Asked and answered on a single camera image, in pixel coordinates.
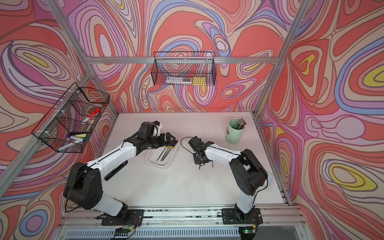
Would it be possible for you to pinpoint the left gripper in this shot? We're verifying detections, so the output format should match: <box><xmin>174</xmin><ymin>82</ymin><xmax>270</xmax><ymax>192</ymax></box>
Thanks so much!
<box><xmin>145</xmin><ymin>131</ymin><xmax>176</xmax><ymax>149</ymax></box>

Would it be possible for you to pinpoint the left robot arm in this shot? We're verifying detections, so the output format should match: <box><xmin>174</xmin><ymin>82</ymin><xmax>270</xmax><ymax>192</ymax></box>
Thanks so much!
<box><xmin>64</xmin><ymin>121</ymin><xmax>176</xmax><ymax>217</ymax></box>

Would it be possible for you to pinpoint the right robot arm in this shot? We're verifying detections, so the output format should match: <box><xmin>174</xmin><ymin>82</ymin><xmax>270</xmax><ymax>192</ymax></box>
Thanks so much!
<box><xmin>188</xmin><ymin>137</ymin><xmax>269</xmax><ymax>214</ymax></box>

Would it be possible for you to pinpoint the white storage tray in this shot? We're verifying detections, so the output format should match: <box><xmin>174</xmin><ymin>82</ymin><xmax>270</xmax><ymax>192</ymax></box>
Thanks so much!
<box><xmin>146</xmin><ymin>134</ymin><xmax>181</xmax><ymax>169</ymax></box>

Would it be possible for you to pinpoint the yellow box in basket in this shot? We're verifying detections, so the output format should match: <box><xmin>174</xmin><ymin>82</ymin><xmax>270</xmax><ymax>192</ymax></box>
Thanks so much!
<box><xmin>192</xmin><ymin>77</ymin><xmax>207</xmax><ymax>86</ymax></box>

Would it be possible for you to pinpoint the green pencil cup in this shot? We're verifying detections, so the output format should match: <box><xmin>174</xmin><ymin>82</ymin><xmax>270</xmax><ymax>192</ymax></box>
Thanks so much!
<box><xmin>225</xmin><ymin>119</ymin><xmax>245</xmax><ymax>144</ymax></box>

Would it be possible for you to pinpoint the coloured pencils bundle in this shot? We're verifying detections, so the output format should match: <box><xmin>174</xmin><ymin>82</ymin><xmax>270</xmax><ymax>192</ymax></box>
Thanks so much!
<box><xmin>234</xmin><ymin>119</ymin><xmax>247</xmax><ymax>130</ymax></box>

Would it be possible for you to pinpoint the clear tube in basket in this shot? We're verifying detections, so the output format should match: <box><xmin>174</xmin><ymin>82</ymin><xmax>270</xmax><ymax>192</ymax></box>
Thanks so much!
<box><xmin>166</xmin><ymin>77</ymin><xmax>193</xmax><ymax>85</ymax></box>

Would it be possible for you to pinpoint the red marker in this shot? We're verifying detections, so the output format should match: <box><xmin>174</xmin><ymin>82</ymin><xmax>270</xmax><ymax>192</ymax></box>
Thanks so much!
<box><xmin>82</xmin><ymin>109</ymin><xmax>101</xmax><ymax>124</ymax></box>

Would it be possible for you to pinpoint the blue cap marker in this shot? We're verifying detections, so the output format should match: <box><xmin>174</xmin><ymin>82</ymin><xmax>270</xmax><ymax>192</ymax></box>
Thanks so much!
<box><xmin>67</xmin><ymin>135</ymin><xmax>86</xmax><ymax>143</ymax></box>

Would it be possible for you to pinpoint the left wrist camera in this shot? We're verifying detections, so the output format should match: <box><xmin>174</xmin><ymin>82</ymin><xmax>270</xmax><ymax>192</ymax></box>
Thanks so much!
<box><xmin>153</xmin><ymin>121</ymin><xmax>163</xmax><ymax>136</ymax></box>

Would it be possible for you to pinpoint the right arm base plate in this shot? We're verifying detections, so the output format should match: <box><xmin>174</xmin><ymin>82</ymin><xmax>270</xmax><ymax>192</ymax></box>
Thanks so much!
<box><xmin>218</xmin><ymin>208</ymin><xmax>263</xmax><ymax>226</ymax></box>

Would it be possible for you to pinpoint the black wire basket back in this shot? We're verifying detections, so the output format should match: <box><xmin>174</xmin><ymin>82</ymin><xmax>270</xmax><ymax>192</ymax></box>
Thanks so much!
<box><xmin>151</xmin><ymin>51</ymin><xmax>217</xmax><ymax>86</ymax></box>

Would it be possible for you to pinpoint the black wire basket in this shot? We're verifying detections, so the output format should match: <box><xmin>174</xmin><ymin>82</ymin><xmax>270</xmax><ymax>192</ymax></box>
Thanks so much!
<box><xmin>32</xmin><ymin>83</ymin><xmax>110</xmax><ymax>153</ymax></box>
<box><xmin>151</xmin><ymin>51</ymin><xmax>217</xmax><ymax>86</ymax></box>

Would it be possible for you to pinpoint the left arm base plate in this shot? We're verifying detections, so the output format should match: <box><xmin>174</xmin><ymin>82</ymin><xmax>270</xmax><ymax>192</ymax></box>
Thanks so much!
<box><xmin>102</xmin><ymin>209</ymin><xmax>144</xmax><ymax>227</ymax></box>

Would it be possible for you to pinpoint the aluminium rail front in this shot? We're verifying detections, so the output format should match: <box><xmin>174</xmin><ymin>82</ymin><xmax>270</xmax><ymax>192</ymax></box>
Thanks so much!
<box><xmin>50</xmin><ymin>205</ymin><xmax>314</xmax><ymax>240</ymax></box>

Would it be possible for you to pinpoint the black wire basket left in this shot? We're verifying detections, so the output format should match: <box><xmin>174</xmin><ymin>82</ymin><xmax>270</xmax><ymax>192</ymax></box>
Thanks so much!
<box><xmin>32</xmin><ymin>83</ymin><xmax>110</xmax><ymax>153</ymax></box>

